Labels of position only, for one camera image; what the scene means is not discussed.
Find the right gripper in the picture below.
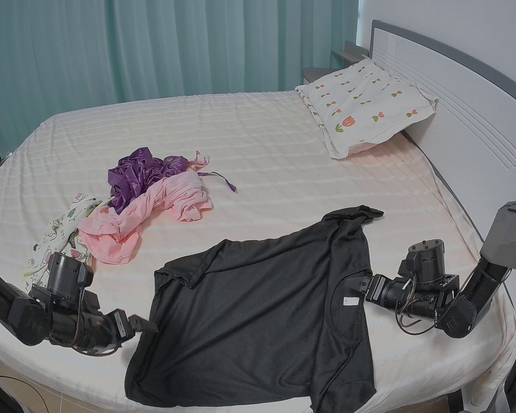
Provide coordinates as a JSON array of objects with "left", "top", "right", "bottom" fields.
[{"left": 368, "top": 275, "right": 415, "bottom": 317}]

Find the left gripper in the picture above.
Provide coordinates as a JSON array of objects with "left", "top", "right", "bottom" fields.
[{"left": 71, "top": 310, "right": 135, "bottom": 354}]

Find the black T-shirt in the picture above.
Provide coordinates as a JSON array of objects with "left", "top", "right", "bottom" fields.
[{"left": 125, "top": 205, "right": 384, "bottom": 410}]

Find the bed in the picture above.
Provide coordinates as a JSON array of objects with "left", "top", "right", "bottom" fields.
[{"left": 0, "top": 20, "right": 516, "bottom": 413}]

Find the pink garment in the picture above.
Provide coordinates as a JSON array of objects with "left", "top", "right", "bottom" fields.
[{"left": 77, "top": 153, "right": 213, "bottom": 265}]

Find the white printed pyjama garment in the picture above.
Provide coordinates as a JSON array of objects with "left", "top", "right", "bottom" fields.
[{"left": 24, "top": 193, "right": 106, "bottom": 289}]

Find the purple satin garment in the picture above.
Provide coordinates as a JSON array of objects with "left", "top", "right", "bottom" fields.
[{"left": 107, "top": 147, "right": 237, "bottom": 214}]

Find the white printed pillow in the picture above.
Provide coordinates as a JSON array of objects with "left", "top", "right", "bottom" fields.
[{"left": 295, "top": 58, "right": 438, "bottom": 159}]

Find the grey bedside table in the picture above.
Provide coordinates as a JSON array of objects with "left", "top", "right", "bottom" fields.
[{"left": 303, "top": 41, "right": 370, "bottom": 86}]

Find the blue-green curtain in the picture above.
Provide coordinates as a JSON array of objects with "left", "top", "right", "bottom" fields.
[{"left": 0, "top": 0, "right": 362, "bottom": 167}]

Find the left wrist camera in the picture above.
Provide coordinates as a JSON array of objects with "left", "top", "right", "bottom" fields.
[{"left": 77, "top": 262, "right": 95, "bottom": 291}]

